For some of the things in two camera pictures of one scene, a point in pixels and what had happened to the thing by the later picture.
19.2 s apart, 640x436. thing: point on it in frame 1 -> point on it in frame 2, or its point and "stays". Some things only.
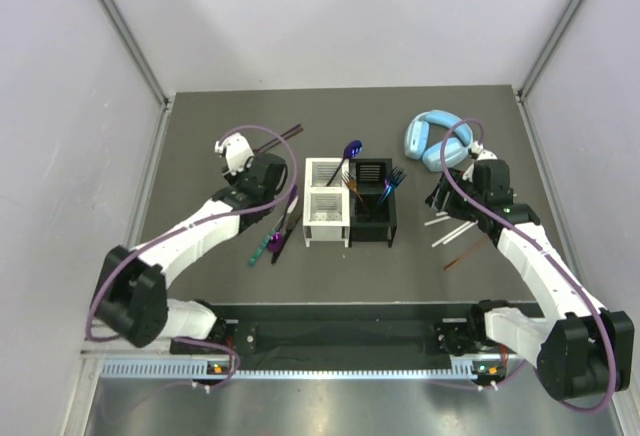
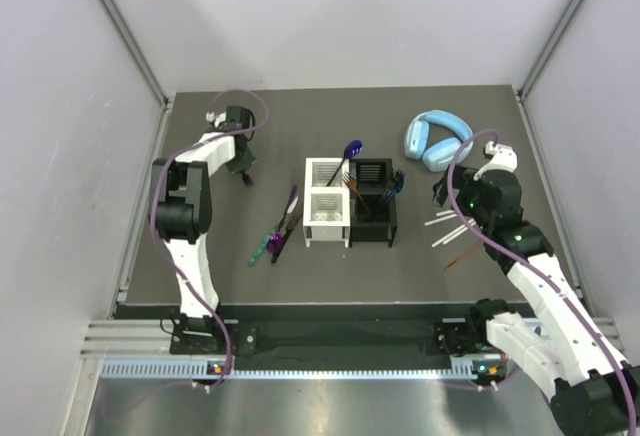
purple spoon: [276, 243] stays
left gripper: [235, 172] -> [244, 165]
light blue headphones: [445, 153] stays
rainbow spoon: [351, 150] stays
